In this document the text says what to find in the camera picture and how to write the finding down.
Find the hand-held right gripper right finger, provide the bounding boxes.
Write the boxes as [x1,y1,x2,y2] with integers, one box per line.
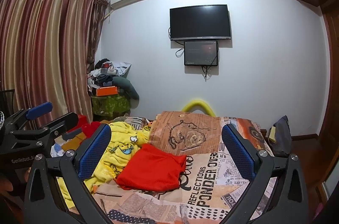
[222,123,309,224]

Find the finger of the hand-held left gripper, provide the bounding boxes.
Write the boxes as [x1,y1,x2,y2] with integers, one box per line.
[11,112,79,150]
[9,102,53,132]

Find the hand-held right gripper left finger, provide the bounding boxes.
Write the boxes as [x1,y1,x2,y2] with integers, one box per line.
[24,123,112,224]

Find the red zip jacket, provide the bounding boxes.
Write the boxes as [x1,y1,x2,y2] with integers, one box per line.
[117,144,187,191]

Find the pile of clothes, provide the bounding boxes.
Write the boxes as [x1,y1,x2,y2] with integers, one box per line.
[87,58,132,88]

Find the person's left hand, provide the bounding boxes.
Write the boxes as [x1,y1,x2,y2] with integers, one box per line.
[0,174,15,196]

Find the cardboard box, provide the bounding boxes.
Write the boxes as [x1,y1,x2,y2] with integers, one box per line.
[54,131,85,153]

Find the yellow cartoon print garment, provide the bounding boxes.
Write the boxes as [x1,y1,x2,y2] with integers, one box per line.
[56,121,151,210]

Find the red fuzzy cloth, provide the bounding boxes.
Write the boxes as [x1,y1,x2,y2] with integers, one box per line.
[66,114,100,138]

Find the grey backpack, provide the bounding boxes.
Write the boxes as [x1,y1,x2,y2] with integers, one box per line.
[270,115,292,156]

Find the green patterned cloth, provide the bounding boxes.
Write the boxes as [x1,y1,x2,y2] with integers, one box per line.
[91,93,131,117]

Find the grey striped cloth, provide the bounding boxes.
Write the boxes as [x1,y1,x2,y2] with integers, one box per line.
[107,115,154,132]

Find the orange box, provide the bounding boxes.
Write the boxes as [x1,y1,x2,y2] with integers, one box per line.
[95,85,118,96]

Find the striped brown curtain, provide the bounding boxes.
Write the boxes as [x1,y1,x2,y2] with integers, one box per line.
[0,0,108,132]

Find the printed blanket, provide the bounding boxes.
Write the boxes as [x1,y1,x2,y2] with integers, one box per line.
[67,111,278,224]

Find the grey cushion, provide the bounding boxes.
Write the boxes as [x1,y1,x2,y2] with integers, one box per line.
[113,76,140,100]

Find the small black monitor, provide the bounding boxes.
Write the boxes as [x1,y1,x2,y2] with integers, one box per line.
[184,40,218,67]

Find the wooden door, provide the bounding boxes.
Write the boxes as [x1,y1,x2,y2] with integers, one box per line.
[319,0,339,187]

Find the black wall television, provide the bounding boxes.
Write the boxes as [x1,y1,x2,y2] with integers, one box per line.
[169,4,232,41]

